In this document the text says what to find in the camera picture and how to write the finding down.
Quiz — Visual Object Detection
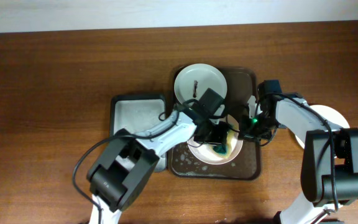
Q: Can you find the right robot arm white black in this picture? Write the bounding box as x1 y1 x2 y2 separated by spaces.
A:
240 92 358 224

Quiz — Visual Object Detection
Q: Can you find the large brown serving tray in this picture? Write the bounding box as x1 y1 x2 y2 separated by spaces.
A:
167 67 262 181

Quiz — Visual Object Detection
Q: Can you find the pink white plate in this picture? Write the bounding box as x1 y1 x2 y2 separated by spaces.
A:
186 115 243 165

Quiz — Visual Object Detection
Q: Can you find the green yellow sponge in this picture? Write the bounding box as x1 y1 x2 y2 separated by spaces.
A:
210 121 238 159

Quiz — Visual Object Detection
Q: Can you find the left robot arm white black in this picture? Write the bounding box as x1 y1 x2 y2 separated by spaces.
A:
86 109 228 223

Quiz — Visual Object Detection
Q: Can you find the small black soapy tray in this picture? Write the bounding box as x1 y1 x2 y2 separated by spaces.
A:
109 93 168 173

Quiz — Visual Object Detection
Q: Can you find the pale green plate top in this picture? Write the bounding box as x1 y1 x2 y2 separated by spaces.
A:
173 63 227 103

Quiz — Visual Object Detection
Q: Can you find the white plate front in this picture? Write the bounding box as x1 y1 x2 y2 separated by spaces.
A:
294 105 351 149

